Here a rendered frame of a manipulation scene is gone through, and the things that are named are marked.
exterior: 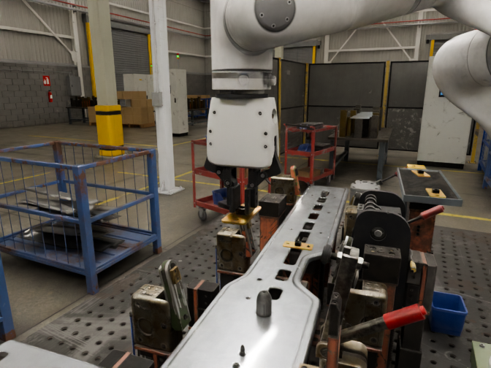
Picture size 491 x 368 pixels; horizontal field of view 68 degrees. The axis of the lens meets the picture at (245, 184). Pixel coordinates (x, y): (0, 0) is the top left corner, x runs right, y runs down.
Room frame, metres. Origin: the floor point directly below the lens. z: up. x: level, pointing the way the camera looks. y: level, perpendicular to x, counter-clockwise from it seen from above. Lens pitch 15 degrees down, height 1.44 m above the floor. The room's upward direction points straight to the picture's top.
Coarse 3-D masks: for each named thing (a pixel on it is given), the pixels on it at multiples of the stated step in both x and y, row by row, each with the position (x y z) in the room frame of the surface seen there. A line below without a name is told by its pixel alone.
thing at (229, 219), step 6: (240, 204) 0.57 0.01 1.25; (240, 210) 0.52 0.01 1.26; (258, 210) 0.54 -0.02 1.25; (228, 216) 0.52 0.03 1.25; (234, 216) 0.52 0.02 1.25; (240, 216) 0.52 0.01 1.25; (246, 216) 0.52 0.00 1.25; (252, 216) 0.52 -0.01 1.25; (222, 222) 0.50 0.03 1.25; (228, 222) 0.49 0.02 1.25; (234, 222) 0.49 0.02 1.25; (240, 222) 0.49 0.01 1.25; (246, 222) 0.49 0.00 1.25
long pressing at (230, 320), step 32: (320, 192) 1.53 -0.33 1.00; (288, 224) 1.14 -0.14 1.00; (320, 224) 1.14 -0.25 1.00; (320, 256) 0.91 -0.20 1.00; (224, 288) 0.74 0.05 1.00; (256, 288) 0.74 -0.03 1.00; (288, 288) 0.74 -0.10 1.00; (224, 320) 0.62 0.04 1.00; (256, 320) 0.62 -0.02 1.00; (288, 320) 0.62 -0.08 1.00; (192, 352) 0.53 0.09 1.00; (224, 352) 0.53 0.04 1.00; (256, 352) 0.53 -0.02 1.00; (288, 352) 0.53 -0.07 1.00
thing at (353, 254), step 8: (328, 248) 0.48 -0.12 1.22; (344, 248) 0.49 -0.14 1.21; (352, 248) 0.48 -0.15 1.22; (328, 256) 0.47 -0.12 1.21; (336, 256) 0.48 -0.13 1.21; (344, 256) 0.46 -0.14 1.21; (352, 256) 0.46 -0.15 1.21; (344, 264) 0.46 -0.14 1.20; (352, 264) 0.45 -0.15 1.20; (360, 264) 0.46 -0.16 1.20; (368, 264) 0.46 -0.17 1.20; (344, 272) 0.46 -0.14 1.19; (352, 272) 0.45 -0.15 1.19; (336, 280) 0.46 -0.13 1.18; (344, 280) 0.46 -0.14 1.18; (352, 280) 0.45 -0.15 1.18; (336, 288) 0.46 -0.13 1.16; (344, 288) 0.46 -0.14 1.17; (344, 296) 0.46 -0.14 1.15; (344, 304) 0.46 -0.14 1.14; (328, 312) 0.46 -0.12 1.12; (328, 320) 0.46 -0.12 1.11; (328, 328) 0.46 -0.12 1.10
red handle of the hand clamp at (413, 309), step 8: (416, 304) 0.44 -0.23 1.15; (392, 312) 0.45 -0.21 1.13; (400, 312) 0.44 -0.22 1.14; (408, 312) 0.44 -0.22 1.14; (416, 312) 0.43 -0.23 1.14; (424, 312) 0.43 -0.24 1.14; (376, 320) 0.46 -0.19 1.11; (384, 320) 0.45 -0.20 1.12; (392, 320) 0.44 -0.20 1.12; (400, 320) 0.44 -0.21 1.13; (408, 320) 0.43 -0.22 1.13; (416, 320) 0.43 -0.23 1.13; (352, 328) 0.47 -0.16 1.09; (360, 328) 0.46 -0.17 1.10; (368, 328) 0.45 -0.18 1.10; (376, 328) 0.45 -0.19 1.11; (384, 328) 0.45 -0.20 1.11; (392, 328) 0.44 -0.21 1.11; (344, 336) 0.47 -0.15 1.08; (352, 336) 0.46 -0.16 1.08; (360, 336) 0.46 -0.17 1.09
